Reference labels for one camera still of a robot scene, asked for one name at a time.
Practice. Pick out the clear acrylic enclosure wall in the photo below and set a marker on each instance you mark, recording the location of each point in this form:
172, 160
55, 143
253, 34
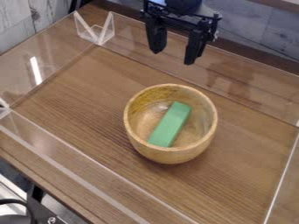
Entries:
66, 83

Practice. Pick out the black table leg bracket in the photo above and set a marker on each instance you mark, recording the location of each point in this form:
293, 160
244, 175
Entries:
44, 216

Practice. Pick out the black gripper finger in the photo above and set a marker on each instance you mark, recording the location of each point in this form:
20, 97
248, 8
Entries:
155, 32
203, 32

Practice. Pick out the wooden bowl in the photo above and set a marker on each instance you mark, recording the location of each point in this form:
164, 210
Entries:
144, 112

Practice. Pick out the green rectangular stick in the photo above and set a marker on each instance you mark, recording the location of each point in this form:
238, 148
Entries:
171, 124

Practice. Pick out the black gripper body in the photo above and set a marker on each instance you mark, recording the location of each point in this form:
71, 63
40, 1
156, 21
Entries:
180, 12

